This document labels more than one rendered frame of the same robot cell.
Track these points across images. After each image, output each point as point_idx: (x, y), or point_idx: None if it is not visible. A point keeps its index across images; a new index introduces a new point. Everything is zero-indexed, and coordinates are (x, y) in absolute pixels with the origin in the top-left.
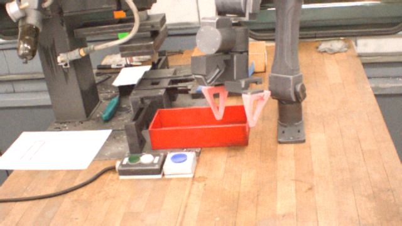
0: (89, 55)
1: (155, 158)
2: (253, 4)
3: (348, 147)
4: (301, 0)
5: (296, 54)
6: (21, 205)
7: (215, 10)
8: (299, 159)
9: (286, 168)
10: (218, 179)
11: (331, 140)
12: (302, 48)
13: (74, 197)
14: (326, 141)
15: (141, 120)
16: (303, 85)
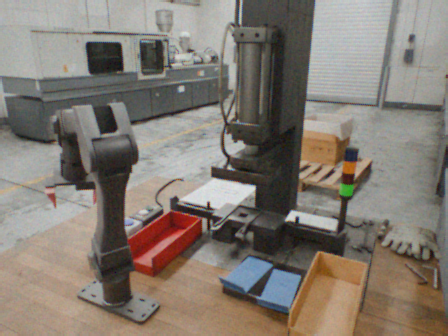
0: (289, 172)
1: (141, 216)
2: (50, 123)
3: (25, 321)
4: (95, 177)
5: (100, 229)
6: (160, 186)
7: None
8: (59, 283)
9: (59, 272)
10: None
11: (53, 315)
12: None
13: (147, 198)
14: (57, 311)
15: (182, 206)
16: (90, 259)
